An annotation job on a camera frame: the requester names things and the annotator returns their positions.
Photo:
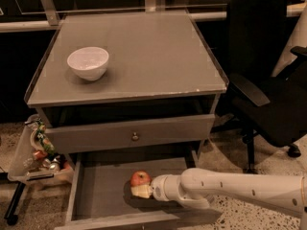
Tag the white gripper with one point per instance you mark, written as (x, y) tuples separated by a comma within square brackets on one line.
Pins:
[(158, 188)]

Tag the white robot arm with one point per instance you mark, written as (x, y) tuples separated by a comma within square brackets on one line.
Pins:
[(281, 193)]

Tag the open grey middle drawer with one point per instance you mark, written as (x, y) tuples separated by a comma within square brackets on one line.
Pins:
[(101, 199)]

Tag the metal rail with brackets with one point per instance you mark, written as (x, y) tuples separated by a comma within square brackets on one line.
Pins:
[(44, 15)]

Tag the white ceramic bowl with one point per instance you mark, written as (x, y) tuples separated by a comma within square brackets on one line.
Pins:
[(89, 63)]

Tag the closed grey top drawer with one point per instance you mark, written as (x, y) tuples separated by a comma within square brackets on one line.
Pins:
[(72, 139)]

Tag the round metal drawer knob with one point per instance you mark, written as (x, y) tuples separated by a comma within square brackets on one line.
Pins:
[(135, 136)]

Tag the clear plastic snack bin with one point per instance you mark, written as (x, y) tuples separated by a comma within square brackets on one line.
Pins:
[(30, 165)]

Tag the black office chair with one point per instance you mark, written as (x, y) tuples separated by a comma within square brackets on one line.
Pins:
[(273, 107)]

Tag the black cart leg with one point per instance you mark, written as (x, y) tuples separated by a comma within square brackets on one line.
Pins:
[(11, 217)]

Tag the grey drawer cabinet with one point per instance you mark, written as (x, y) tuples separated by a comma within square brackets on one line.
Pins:
[(158, 68)]

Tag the red apple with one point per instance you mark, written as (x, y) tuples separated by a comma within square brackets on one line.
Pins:
[(140, 178)]

